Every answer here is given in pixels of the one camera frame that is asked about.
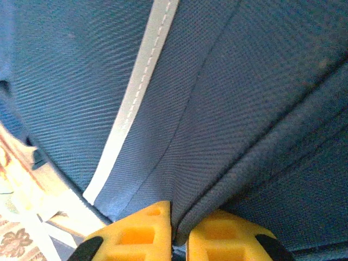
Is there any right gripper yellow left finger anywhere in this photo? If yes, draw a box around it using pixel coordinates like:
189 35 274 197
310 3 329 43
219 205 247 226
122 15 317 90
66 200 173 261

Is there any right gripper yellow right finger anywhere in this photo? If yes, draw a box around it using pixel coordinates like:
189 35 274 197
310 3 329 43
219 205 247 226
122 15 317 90
187 209 296 261

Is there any navy blue backpack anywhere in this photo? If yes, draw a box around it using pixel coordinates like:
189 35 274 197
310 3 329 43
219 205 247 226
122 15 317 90
0 0 348 261

